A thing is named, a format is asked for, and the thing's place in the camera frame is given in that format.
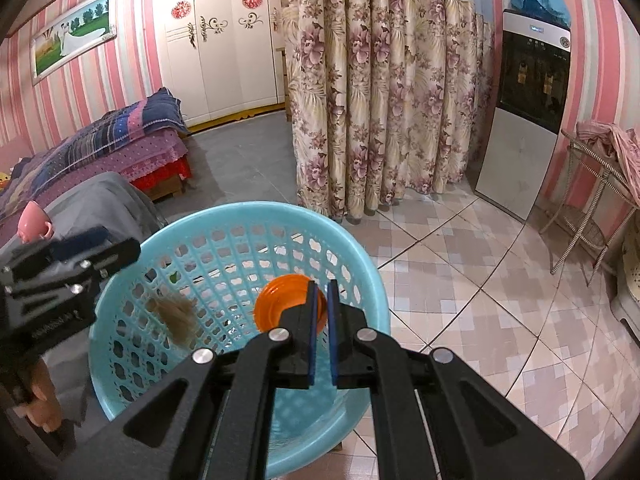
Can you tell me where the wicker glass side table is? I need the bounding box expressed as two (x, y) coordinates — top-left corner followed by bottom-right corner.
(540, 129), (639, 282)

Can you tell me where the pink cloth on table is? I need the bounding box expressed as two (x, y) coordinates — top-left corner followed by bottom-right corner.
(576, 120), (639, 204)

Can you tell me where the light blue plastic basket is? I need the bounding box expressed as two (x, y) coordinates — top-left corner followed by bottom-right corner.
(88, 200), (392, 479)

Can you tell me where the blue plaid quilt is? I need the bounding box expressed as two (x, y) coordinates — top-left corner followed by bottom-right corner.
(1, 88), (188, 218)

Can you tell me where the white wardrobe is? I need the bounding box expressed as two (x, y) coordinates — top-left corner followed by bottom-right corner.
(153, 0), (285, 126)

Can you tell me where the floral curtain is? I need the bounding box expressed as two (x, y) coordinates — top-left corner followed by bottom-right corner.
(281, 0), (495, 219)

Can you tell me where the person's left hand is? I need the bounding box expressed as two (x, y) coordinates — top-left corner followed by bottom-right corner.
(13, 359), (63, 434)

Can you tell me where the yellow duck plush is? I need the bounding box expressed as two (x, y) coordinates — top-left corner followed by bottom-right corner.
(0, 172), (11, 190)

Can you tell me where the bed with purple sheet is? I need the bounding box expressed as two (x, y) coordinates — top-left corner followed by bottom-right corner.
(1, 128), (188, 224)

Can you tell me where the pink pig mug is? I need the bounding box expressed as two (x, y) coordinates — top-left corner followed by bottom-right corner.
(16, 200), (54, 244)

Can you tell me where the grey table cloth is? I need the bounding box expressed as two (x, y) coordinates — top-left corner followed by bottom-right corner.
(43, 172), (167, 448)

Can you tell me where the brown paper trash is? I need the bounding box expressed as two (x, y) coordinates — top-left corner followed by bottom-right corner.
(146, 294), (196, 348)

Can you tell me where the water dispenser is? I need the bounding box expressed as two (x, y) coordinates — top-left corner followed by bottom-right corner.
(475, 10), (572, 222)

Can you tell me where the framed wedding picture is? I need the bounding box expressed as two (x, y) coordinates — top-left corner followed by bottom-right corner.
(30, 0), (117, 84)

